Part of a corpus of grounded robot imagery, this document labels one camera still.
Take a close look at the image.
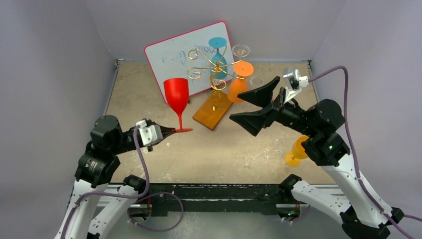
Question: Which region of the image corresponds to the clear wine glass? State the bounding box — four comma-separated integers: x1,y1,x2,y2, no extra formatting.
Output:
231,44,250,62

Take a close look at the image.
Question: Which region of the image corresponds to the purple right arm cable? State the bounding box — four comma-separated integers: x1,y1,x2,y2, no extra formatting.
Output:
308,65,422,239

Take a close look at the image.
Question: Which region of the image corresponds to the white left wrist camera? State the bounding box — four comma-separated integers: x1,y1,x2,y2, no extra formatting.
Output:
135,119,162,146

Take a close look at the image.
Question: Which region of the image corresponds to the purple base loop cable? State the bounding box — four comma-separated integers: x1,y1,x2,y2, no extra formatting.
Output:
127,191,184,233

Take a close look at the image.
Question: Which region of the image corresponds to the pink framed whiteboard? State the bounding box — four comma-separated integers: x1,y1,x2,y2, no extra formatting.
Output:
144,21,234,102

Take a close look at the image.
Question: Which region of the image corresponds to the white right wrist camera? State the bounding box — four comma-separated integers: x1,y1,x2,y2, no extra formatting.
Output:
283,66,309,103

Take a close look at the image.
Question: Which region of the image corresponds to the red plastic wine glass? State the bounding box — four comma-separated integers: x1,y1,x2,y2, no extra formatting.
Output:
164,78,193,133

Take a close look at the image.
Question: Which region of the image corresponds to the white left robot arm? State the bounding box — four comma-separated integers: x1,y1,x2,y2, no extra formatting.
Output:
55,115,176,239

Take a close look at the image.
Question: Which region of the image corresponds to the gold wire wine glass rack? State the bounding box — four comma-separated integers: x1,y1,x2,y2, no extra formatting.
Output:
188,49,239,130

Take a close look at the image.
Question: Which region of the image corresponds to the blue plastic wine glass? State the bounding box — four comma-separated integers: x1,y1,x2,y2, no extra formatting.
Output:
209,37,227,80

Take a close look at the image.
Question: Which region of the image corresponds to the yellow plastic wine glass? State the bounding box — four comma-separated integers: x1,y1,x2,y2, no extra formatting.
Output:
284,136,309,167

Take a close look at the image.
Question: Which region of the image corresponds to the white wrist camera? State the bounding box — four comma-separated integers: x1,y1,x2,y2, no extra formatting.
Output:
283,66,309,103
135,119,162,146

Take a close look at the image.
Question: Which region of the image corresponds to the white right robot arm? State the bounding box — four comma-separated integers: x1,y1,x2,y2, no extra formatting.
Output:
230,77,404,239

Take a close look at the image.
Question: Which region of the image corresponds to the orange plastic wine glass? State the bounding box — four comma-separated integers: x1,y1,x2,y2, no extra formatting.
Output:
227,61,254,103

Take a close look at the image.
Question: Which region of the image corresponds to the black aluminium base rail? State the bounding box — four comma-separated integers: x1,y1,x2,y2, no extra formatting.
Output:
129,183,297,218

